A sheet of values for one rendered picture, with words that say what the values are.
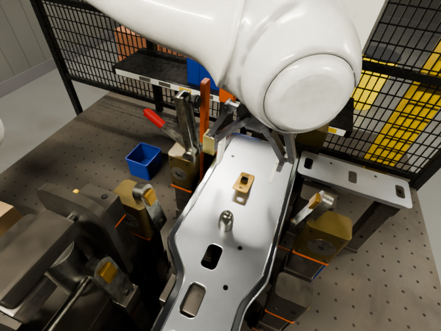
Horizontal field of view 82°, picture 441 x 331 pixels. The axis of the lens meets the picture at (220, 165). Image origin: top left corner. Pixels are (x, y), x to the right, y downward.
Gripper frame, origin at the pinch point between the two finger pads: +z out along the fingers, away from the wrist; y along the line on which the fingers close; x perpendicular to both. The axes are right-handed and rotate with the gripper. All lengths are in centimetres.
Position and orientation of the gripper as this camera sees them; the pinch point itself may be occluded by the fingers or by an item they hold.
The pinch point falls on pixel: (245, 165)
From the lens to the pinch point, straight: 59.7
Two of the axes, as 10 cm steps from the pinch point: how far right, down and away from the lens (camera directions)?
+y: 9.2, 3.3, -2.0
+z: -0.9, 6.9, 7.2
